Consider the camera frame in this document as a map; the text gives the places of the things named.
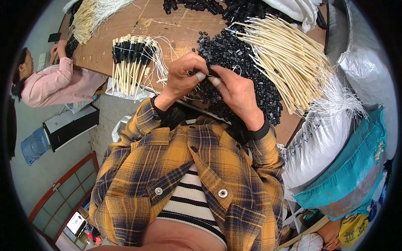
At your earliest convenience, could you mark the person's right hand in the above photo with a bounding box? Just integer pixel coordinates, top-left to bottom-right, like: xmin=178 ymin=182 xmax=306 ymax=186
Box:
xmin=208 ymin=64 xmax=266 ymax=132

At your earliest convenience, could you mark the person's left hand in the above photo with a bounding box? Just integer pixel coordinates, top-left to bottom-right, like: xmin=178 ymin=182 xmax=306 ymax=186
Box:
xmin=154 ymin=52 xmax=210 ymax=112

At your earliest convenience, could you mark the small black plastic connector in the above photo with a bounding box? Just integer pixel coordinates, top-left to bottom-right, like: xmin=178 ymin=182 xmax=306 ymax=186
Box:
xmin=188 ymin=69 xmax=220 ymax=79

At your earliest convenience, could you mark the black wrist band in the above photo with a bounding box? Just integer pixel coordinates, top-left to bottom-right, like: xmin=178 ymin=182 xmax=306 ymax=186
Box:
xmin=226 ymin=115 xmax=271 ymax=147
xmin=150 ymin=96 xmax=187 ymax=131

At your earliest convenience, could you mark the pile of black plastic connectors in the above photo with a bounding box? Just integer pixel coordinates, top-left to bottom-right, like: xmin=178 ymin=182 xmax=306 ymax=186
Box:
xmin=188 ymin=30 xmax=284 ymax=127

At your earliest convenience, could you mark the bundle of tubes with black connectors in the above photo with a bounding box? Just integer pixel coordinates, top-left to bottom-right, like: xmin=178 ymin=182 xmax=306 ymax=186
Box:
xmin=111 ymin=34 xmax=178 ymax=97

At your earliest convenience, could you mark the white plastic bag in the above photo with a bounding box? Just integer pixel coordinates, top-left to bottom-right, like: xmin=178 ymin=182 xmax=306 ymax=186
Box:
xmin=104 ymin=78 xmax=156 ymax=102
xmin=111 ymin=115 xmax=133 ymax=143

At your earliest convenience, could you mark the heap of black connector parts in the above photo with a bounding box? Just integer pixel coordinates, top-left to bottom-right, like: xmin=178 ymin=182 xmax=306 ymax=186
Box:
xmin=163 ymin=0 xmax=328 ymax=30

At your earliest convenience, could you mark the white printed woven sack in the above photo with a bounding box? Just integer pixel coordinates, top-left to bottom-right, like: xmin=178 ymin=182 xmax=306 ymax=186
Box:
xmin=280 ymin=92 xmax=357 ymax=201

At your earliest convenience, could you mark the person's body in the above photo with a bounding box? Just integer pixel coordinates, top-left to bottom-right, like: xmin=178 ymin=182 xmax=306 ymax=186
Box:
xmin=89 ymin=108 xmax=285 ymax=251

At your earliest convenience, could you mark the small pile of black parts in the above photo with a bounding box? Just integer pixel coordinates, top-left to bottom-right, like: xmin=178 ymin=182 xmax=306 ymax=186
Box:
xmin=64 ymin=33 xmax=80 ymax=59

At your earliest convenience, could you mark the black white water dispenser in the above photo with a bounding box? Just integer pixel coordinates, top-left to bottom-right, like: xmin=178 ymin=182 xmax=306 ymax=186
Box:
xmin=42 ymin=104 xmax=100 ymax=153

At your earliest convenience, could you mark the large white woven sack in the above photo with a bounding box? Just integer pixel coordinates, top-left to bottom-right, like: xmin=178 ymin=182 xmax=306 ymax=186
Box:
xmin=337 ymin=0 xmax=399 ymax=161

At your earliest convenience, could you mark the teal woven sack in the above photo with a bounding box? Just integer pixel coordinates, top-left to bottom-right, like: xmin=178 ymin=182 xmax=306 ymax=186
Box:
xmin=292 ymin=106 xmax=387 ymax=222

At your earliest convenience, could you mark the wooden stick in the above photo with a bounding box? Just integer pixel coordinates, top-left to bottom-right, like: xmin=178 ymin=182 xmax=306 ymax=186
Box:
xmin=276 ymin=216 xmax=330 ymax=250

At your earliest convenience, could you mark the blue water bottle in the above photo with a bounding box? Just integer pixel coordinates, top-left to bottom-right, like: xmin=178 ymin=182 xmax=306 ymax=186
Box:
xmin=20 ymin=127 xmax=51 ymax=166

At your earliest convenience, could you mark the white red checked bag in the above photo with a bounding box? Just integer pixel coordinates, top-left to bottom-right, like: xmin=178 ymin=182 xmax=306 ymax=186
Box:
xmin=288 ymin=233 xmax=325 ymax=251

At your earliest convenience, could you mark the orange bag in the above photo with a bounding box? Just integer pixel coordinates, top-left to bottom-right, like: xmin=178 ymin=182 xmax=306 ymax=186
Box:
xmin=317 ymin=220 xmax=343 ymax=249

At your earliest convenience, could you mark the red framed glass door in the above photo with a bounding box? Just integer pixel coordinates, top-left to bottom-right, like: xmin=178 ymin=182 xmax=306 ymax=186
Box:
xmin=28 ymin=151 xmax=100 ymax=245

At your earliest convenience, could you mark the yellow plastic bag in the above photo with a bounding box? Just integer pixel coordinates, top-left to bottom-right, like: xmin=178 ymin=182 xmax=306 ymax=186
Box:
xmin=338 ymin=214 xmax=369 ymax=248

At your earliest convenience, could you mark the bundle of cream tubes with wires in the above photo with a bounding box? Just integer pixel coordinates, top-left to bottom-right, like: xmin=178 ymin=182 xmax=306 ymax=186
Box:
xmin=226 ymin=14 xmax=368 ymax=126
xmin=68 ymin=0 xmax=135 ymax=46

